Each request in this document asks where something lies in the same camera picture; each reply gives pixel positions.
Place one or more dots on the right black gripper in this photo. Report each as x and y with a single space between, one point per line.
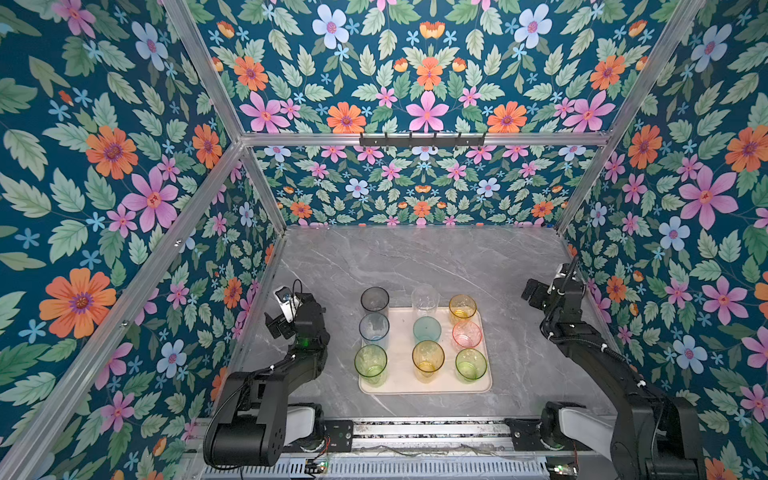
541 291

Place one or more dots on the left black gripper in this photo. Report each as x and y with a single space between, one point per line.
277 330

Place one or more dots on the light blue tumbler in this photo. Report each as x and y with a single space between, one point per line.
374 329

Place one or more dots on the tall green faceted tumbler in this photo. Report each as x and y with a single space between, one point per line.
370 363

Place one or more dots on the grey smoky tumbler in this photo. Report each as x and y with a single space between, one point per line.
375 299

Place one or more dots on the short yellow tumbler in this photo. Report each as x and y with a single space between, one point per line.
462 308

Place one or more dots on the pink tumbler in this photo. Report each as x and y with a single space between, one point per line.
467 334

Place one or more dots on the beige plastic tray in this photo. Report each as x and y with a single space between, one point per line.
400 374

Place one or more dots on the short green tumbler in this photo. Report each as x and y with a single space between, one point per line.
471 365

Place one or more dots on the teal dotted tumbler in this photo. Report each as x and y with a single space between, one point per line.
427 328

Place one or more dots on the clear glass tumbler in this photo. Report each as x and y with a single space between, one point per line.
425 300

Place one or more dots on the tall yellow tumbler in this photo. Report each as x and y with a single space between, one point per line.
428 357

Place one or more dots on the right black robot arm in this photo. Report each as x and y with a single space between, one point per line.
653 436

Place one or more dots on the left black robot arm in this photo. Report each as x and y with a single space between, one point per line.
250 425

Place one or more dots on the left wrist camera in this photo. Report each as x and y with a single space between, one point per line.
288 301

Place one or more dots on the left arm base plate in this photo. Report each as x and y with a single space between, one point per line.
329 436

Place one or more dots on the aluminium front rail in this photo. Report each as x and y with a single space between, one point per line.
434 436

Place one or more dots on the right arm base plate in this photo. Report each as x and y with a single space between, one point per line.
526 435

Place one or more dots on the white vented cable duct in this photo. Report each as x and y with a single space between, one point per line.
390 468

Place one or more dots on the metal hook rail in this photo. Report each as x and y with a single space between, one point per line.
409 140

